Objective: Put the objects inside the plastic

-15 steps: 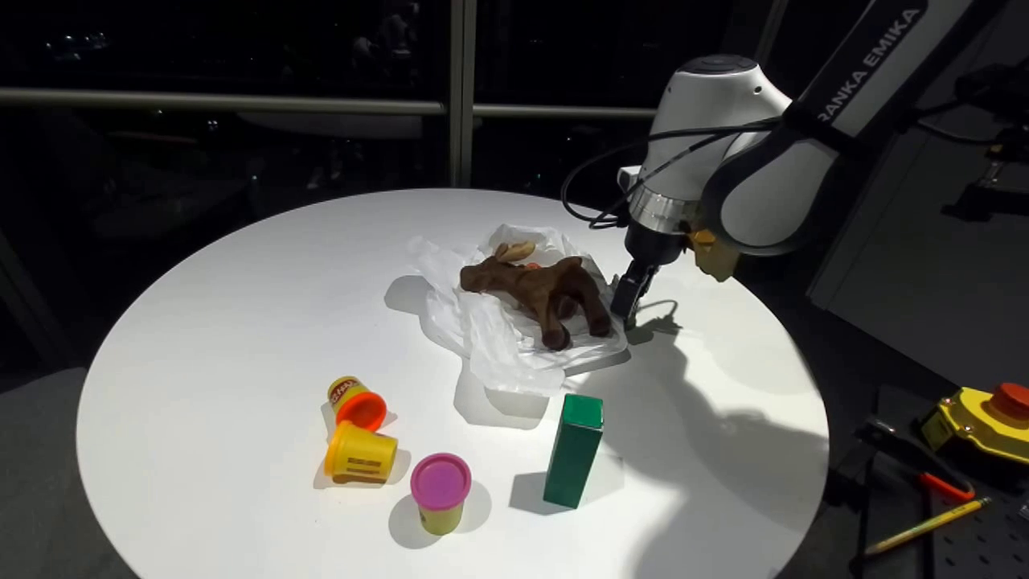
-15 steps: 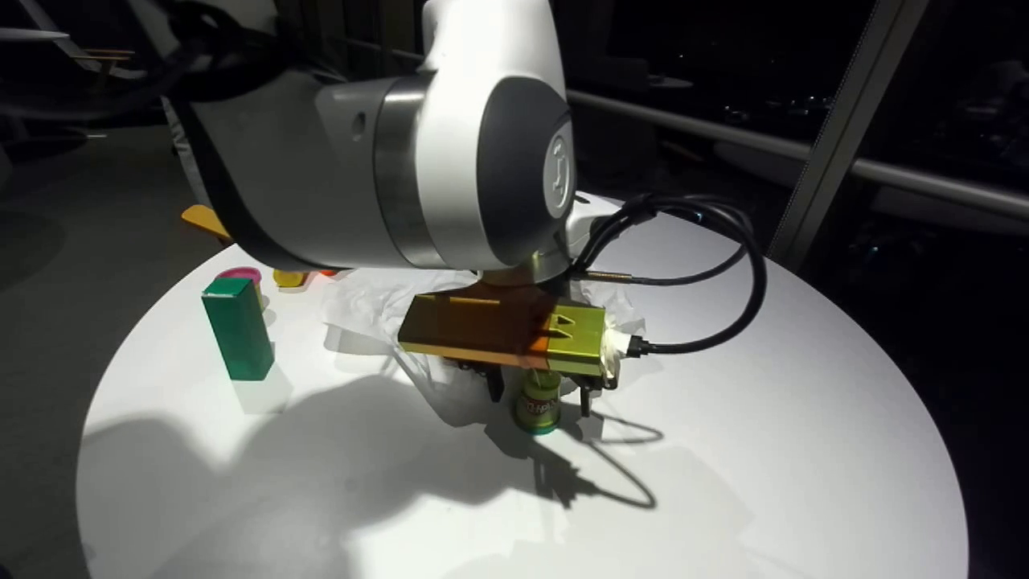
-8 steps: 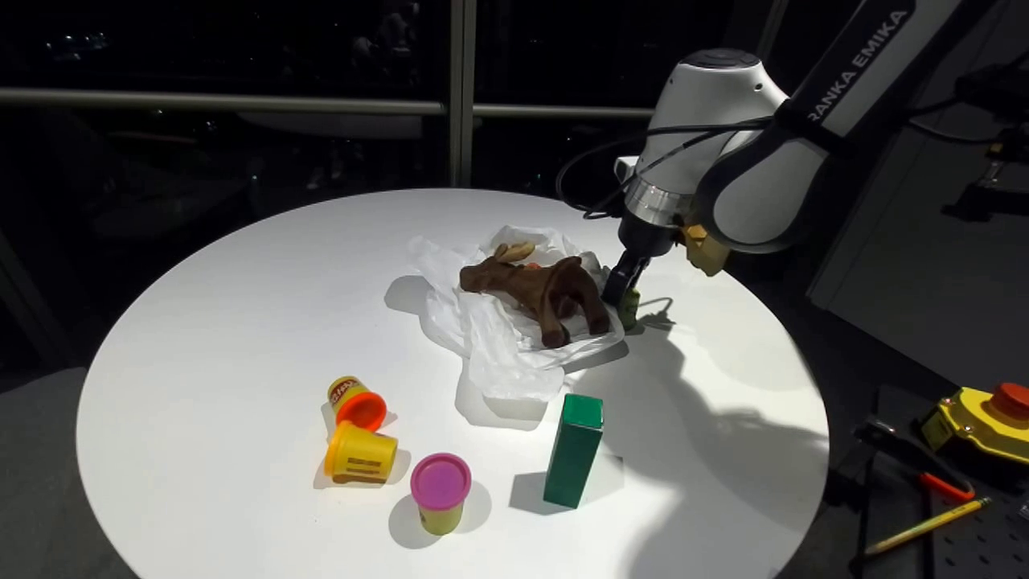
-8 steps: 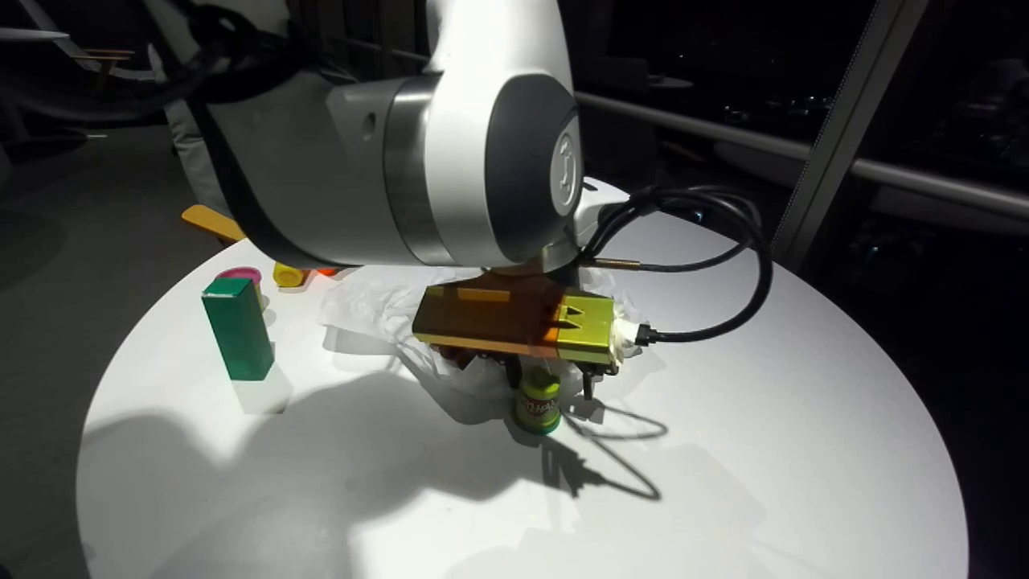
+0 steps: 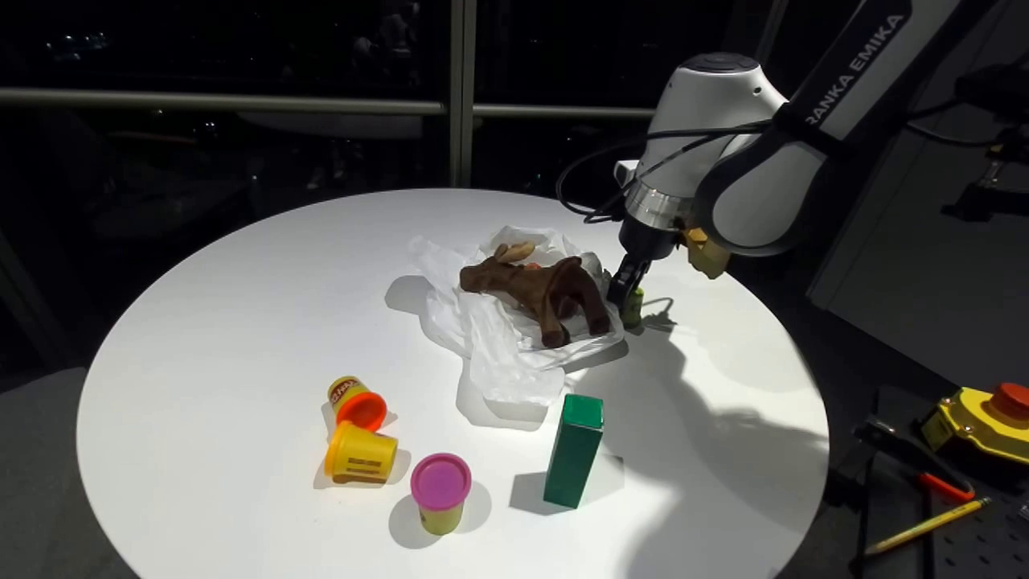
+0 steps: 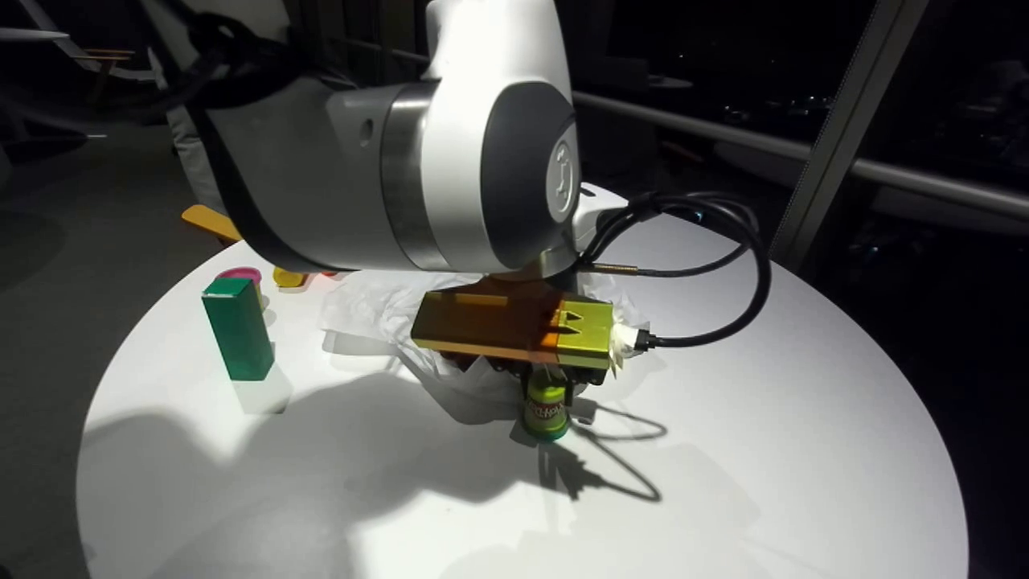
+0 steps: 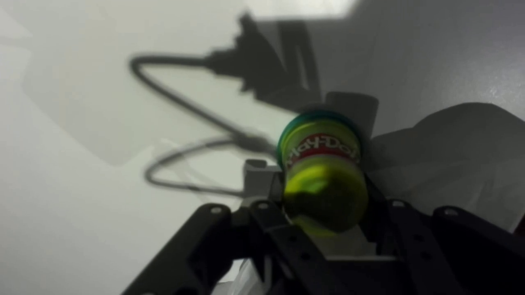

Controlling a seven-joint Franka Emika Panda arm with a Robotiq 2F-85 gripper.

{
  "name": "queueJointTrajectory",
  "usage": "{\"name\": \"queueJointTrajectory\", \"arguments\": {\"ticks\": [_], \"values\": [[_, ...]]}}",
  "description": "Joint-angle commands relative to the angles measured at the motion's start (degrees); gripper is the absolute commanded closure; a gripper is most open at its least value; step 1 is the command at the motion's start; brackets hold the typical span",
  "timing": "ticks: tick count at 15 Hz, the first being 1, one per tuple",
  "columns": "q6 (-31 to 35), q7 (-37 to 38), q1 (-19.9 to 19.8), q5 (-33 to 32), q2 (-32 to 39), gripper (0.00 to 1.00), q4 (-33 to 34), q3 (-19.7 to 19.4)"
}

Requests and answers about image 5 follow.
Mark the white plastic bag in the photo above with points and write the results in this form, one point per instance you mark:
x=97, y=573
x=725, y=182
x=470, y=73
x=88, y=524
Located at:
x=494, y=365

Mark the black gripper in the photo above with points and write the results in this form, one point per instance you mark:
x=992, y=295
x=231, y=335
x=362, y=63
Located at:
x=633, y=274

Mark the metal window railing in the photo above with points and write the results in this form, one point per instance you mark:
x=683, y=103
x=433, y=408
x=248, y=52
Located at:
x=212, y=99

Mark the green cardboard box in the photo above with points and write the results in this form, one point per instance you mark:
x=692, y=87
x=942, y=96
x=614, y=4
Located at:
x=573, y=452

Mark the metal window post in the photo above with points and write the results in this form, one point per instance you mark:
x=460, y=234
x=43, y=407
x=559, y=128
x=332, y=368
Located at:
x=464, y=84

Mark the small red toy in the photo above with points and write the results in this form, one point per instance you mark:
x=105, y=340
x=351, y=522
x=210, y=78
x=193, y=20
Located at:
x=359, y=408

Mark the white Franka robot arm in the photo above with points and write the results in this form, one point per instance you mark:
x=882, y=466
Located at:
x=750, y=182

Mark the play dough tub pink lid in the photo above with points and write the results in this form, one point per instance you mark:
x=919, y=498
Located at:
x=441, y=483

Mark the yellow emergency stop box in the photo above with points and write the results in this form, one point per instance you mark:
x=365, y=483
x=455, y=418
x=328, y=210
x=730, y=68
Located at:
x=981, y=421

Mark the black and red hand tool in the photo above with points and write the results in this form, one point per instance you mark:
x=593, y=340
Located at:
x=912, y=454

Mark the brown plush moose toy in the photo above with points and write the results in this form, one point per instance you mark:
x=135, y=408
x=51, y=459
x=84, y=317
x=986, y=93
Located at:
x=536, y=288

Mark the yellow-green wrist camera box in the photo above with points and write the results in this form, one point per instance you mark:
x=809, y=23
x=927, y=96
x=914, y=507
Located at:
x=708, y=253

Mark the black equipment stand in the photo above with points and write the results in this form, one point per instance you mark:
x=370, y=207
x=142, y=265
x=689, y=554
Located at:
x=1000, y=96

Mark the yellow pencil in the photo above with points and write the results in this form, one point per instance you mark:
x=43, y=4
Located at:
x=920, y=529

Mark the yellow play dough tub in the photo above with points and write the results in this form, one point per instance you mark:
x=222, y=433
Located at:
x=359, y=454

